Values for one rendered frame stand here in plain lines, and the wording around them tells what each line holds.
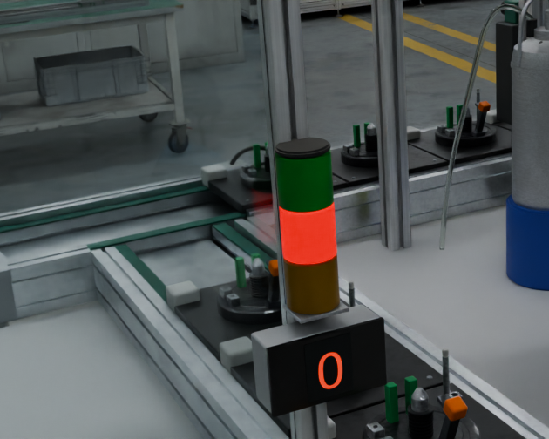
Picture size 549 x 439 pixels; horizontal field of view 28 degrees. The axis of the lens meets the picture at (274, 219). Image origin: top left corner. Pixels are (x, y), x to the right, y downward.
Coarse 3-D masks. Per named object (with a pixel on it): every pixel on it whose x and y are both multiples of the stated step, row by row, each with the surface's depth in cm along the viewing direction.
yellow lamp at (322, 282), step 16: (336, 256) 100; (288, 272) 100; (304, 272) 99; (320, 272) 99; (336, 272) 100; (288, 288) 101; (304, 288) 99; (320, 288) 99; (336, 288) 101; (288, 304) 101; (304, 304) 100; (320, 304) 100; (336, 304) 101
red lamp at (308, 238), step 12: (288, 216) 98; (300, 216) 97; (312, 216) 97; (324, 216) 97; (288, 228) 98; (300, 228) 97; (312, 228) 97; (324, 228) 98; (288, 240) 98; (300, 240) 98; (312, 240) 98; (324, 240) 98; (288, 252) 99; (300, 252) 98; (312, 252) 98; (324, 252) 98; (336, 252) 100
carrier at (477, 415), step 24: (408, 384) 133; (384, 408) 141; (408, 408) 129; (432, 408) 129; (480, 408) 139; (336, 432) 136; (360, 432) 135; (384, 432) 129; (408, 432) 131; (432, 432) 129; (480, 432) 133; (504, 432) 133
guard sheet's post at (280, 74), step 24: (264, 0) 95; (288, 0) 95; (264, 24) 96; (288, 24) 95; (288, 48) 97; (288, 72) 98; (288, 96) 98; (288, 120) 98; (312, 408) 109; (312, 432) 109
